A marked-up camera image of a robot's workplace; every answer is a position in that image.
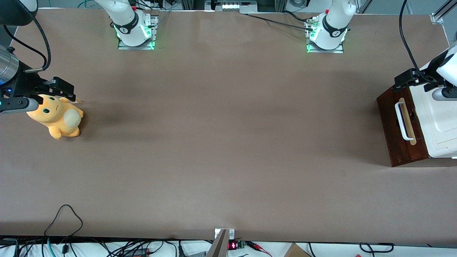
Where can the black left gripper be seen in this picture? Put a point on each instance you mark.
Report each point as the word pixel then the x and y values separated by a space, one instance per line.
pixel 430 72

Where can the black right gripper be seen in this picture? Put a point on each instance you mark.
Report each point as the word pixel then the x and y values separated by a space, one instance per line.
pixel 25 82

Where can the dark brown wooden drawer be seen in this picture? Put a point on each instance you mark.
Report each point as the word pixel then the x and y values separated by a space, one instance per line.
pixel 389 125

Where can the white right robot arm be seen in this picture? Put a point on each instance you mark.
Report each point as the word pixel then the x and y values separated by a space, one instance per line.
pixel 125 18

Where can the orange plush toy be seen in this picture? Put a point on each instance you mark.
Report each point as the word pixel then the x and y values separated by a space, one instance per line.
pixel 57 117

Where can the brown cabinet with white top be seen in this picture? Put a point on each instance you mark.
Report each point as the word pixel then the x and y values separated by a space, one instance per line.
pixel 439 125

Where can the black power adapter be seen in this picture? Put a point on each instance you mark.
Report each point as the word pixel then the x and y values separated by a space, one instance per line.
pixel 137 252

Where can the white power strip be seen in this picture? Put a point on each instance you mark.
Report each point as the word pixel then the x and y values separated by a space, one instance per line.
pixel 232 6

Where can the brown cardboard piece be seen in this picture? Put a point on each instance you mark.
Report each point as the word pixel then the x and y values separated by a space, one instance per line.
pixel 296 251

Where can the red LED display module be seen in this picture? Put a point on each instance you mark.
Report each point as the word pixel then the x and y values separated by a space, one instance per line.
pixel 234 245

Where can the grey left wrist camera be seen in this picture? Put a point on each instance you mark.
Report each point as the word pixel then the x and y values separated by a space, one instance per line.
pixel 444 94

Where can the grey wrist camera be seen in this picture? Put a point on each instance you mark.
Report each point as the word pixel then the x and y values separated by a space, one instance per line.
pixel 444 94
pixel 18 105

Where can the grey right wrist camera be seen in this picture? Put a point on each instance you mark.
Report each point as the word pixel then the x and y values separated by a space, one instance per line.
pixel 18 105

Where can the aluminium frame profile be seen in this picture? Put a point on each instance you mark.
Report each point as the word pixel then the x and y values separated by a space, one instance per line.
pixel 441 12

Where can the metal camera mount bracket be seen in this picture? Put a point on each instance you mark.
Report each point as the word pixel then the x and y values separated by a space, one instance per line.
pixel 219 246

